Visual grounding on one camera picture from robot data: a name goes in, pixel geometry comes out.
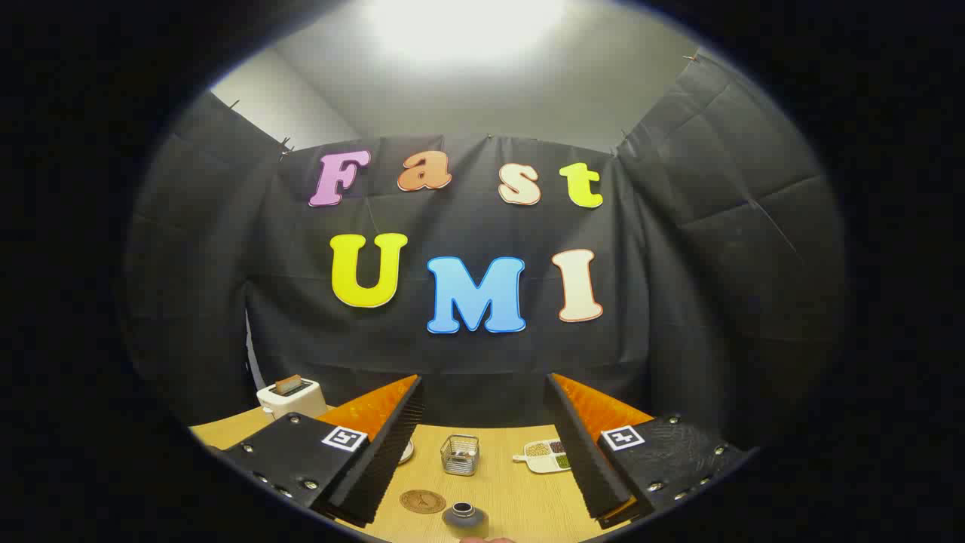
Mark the white round plate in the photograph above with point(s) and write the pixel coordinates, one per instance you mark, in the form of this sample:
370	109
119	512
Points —
406	452

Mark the toast slice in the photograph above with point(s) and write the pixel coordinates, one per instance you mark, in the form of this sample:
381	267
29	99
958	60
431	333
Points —
288	384

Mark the wooden table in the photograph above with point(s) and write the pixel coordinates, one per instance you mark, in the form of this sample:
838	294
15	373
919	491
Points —
513	498

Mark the silver green label bottle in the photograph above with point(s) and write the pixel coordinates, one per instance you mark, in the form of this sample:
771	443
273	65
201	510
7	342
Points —
465	520

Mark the cream toaster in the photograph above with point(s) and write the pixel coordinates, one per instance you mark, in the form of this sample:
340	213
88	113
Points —
290	403

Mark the round cork coaster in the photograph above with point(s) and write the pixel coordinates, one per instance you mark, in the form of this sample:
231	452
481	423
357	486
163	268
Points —
422	501

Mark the black backdrop cloth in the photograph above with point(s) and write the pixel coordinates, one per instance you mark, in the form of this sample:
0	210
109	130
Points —
467	362

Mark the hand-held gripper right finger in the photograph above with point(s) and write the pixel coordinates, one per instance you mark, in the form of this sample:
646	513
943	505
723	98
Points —
584	452

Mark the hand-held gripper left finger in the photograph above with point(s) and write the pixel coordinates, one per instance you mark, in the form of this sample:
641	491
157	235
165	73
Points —
384	460

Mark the white divided snack tray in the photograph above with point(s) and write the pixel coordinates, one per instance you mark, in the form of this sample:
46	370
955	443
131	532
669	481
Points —
544	456

